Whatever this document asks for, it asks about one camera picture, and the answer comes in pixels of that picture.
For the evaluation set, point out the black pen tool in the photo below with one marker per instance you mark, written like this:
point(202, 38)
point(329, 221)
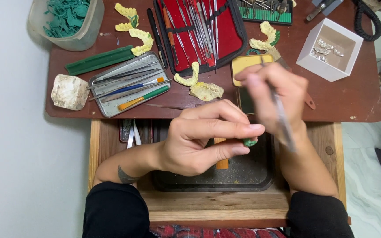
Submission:
point(155, 33)

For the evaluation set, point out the clear plastic tub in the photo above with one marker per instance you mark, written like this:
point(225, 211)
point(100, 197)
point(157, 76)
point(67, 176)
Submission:
point(74, 39)

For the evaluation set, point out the yellow tin lid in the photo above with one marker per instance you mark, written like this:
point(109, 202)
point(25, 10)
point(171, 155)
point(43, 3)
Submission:
point(243, 64)

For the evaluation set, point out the red patterned cloth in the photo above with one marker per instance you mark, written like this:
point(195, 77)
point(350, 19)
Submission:
point(217, 232)

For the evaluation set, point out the dark tin base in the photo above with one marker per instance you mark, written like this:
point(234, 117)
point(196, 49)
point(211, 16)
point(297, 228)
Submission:
point(245, 102)

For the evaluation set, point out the yellow dental arch cast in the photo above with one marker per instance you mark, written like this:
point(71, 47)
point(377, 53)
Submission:
point(190, 77)

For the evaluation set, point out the row of steel dental instruments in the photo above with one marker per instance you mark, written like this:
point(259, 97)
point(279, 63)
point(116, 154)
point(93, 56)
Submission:
point(200, 29)

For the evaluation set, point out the person's black trousers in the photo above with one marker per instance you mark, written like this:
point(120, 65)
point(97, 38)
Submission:
point(114, 211)

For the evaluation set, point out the green wax bar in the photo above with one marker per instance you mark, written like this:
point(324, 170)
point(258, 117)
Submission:
point(99, 60)

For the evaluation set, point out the wooden drawer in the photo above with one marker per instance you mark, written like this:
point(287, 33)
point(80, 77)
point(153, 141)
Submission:
point(210, 205)

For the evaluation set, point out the green bur holder with burs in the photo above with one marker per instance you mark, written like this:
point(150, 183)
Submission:
point(265, 13)

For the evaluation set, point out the bundle of grey metal tools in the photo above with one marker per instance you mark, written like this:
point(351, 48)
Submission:
point(127, 73)

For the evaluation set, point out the black tray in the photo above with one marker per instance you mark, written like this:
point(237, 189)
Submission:
point(243, 172)

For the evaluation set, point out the person's right fingers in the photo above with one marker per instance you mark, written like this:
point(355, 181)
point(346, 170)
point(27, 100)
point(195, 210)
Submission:
point(255, 79)

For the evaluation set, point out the heap of green wax scraps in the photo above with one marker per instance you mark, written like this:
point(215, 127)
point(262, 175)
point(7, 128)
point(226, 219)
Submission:
point(66, 16)

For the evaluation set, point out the green and orange brush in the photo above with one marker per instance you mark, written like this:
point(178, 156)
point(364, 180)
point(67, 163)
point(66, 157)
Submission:
point(144, 97)

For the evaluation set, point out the metal file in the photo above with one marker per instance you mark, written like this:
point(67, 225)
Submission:
point(125, 130)

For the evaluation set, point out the metal carving instrument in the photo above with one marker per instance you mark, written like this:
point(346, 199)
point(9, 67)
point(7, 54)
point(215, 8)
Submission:
point(284, 125)

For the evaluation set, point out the scuffed metal tray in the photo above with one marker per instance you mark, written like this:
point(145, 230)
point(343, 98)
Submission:
point(117, 105)

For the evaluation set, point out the white plaster block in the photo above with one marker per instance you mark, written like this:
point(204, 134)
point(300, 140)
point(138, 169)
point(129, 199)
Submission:
point(69, 92)

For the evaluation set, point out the white square box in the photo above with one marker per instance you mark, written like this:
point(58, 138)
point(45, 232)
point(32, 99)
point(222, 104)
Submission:
point(313, 62)

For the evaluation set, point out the white strips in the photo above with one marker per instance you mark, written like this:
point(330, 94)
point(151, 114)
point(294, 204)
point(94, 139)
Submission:
point(134, 134)

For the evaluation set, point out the person's right hand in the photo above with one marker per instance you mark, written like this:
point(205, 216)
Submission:
point(286, 96)

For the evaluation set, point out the orange wooden stick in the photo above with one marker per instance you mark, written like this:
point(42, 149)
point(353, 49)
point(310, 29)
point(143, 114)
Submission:
point(222, 163)

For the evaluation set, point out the person's left hand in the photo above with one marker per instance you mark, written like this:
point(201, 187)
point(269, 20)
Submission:
point(190, 145)

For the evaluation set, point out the grey handpiece tool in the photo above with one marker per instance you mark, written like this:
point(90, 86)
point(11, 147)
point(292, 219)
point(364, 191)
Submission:
point(319, 8)

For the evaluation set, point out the yellow dental cast red mark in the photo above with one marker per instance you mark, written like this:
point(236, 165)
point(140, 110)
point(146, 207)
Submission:
point(207, 92)

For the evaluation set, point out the cluster of silver metal castings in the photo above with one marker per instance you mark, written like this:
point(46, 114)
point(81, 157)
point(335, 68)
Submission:
point(324, 51)

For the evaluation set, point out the small green wax piece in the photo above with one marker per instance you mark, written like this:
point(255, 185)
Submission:
point(250, 142)

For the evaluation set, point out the thin metal blade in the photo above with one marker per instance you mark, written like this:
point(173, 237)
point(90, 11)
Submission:
point(164, 106)

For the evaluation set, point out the red lined instrument case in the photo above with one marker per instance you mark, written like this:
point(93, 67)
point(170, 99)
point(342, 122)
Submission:
point(230, 33)

